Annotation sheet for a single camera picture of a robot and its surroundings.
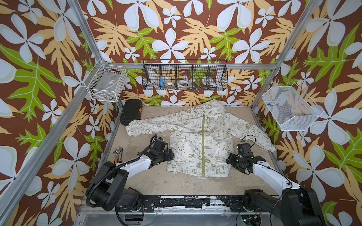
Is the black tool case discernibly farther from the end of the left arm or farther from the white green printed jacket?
the end of the left arm

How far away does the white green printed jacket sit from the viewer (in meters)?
0.88

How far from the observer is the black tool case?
107 cm

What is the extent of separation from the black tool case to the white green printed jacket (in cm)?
6

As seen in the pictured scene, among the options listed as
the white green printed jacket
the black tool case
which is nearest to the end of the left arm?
the white green printed jacket
